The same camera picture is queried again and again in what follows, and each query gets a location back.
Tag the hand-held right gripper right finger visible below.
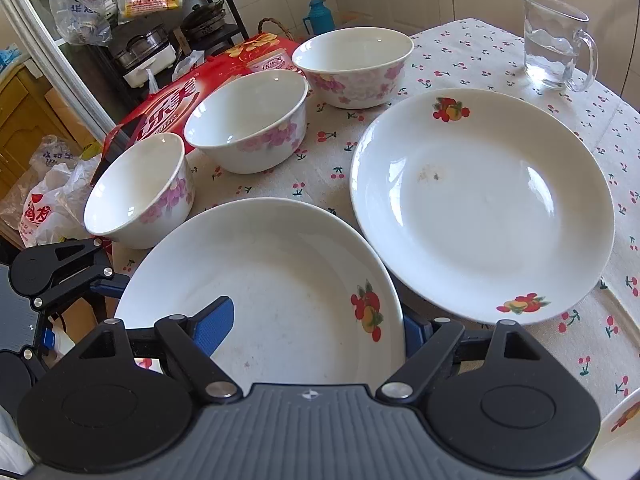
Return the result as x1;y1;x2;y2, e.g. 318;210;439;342
375;310;543;403

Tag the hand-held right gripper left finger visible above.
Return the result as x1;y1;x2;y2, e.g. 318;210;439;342
90;296;240;402

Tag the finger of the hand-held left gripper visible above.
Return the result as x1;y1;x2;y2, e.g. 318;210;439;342
32;239;131;309

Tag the white plate with fruit print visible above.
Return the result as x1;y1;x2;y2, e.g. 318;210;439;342
114;197;406;396
584;390;640;480

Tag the small white pink floral bowl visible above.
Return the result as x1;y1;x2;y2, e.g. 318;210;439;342
83;132;195;250

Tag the large white fruit print plate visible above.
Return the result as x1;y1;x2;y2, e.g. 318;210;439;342
350;88;616;325

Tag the white cup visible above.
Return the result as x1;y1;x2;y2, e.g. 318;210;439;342
183;70;309;175

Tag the white red print plastic bag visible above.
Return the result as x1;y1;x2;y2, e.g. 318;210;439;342
0;135;107;248

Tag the red gift box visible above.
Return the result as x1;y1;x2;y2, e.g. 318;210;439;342
90;32;307;186

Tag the white and black cooker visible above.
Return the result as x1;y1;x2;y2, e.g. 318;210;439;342
107;25;182;87

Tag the clear blue print plastic bag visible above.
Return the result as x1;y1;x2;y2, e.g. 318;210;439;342
47;0;118;47

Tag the cherry print tablecloth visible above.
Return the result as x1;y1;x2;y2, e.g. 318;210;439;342
111;17;640;461

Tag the black electric pan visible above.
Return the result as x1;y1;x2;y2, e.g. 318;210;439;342
180;2;237;42

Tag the glass mug with water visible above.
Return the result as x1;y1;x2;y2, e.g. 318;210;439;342
522;0;599;93

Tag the black metal rack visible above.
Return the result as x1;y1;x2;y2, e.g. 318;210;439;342
50;0;251;111

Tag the blue thermos flask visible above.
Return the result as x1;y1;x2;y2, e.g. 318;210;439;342
302;0;336;36

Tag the wicker basket handle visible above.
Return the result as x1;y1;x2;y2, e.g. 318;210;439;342
257;16;292;41

